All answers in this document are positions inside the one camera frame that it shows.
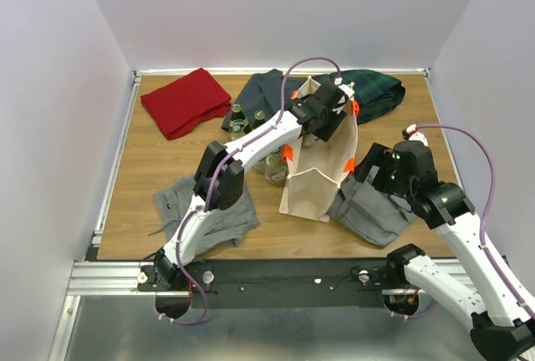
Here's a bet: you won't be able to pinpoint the red folded cloth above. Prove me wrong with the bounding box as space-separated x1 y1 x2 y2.
141 69 231 140

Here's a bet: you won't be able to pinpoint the green plaid folded skirt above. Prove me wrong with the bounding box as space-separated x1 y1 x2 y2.
341 69 405 125

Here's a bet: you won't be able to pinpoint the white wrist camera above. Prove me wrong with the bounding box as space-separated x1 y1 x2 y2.
333 77 354 114
402 124 429 147

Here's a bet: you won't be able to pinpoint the green Perrier bottle red label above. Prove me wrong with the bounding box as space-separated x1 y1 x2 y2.
229 103 249 141

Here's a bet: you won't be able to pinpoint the green Perrier bottle yellow label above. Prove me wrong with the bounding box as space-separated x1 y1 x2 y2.
252 109 266 130

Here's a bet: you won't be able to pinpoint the grey pleated skirt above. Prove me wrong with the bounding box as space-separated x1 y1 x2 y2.
328 166 417 248

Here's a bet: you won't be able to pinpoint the grey knit shorts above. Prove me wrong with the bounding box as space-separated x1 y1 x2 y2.
150 175 260 255

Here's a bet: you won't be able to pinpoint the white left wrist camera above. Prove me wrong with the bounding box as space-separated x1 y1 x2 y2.
333 77 354 114

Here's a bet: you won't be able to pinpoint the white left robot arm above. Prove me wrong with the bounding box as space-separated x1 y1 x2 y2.
153 78 354 290

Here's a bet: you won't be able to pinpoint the beige canvas tote bag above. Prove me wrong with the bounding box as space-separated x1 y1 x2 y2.
279 99 359 222

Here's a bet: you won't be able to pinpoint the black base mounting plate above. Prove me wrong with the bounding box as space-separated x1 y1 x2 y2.
137 257 415 309

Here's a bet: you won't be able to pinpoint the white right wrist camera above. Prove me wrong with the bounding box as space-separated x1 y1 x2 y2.
402 124 429 147

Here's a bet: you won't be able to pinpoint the clear Chang soda bottle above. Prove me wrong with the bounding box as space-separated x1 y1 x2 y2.
251 159 266 174
264 147 288 186

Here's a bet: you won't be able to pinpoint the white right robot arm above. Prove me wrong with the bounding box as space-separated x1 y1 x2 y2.
354 140 534 360

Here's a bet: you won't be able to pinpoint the red soda can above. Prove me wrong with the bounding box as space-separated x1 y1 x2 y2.
302 134 320 148

